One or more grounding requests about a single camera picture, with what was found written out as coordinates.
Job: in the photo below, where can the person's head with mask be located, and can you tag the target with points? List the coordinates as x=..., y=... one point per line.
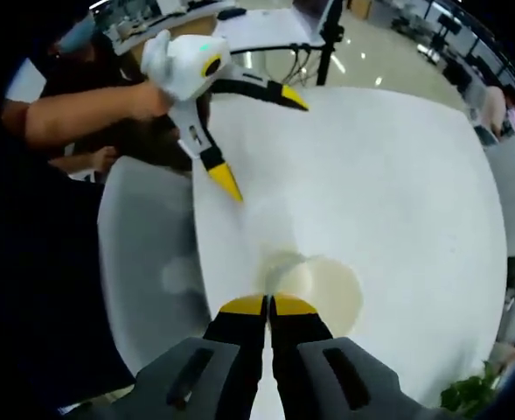
x=75, y=32

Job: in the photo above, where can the green potted plant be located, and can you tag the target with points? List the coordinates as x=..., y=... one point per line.
x=471, y=389

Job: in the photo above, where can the grey chair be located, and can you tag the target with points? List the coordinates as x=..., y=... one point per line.
x=152, y=262

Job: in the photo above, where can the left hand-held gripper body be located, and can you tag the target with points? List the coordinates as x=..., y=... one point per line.
x=187, y=65

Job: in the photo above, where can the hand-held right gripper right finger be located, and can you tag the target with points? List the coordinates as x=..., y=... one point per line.
x=301, y=359

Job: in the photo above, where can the person's left hand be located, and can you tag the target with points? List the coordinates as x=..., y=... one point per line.
x=154, y=100

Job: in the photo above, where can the black tripod stand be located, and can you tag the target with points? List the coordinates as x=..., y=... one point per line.
x=327, y=57

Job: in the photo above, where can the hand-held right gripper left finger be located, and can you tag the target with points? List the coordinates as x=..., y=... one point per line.
x=239, y=359

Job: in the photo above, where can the person's dark clothing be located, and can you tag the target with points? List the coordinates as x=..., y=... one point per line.
x=34, y=284

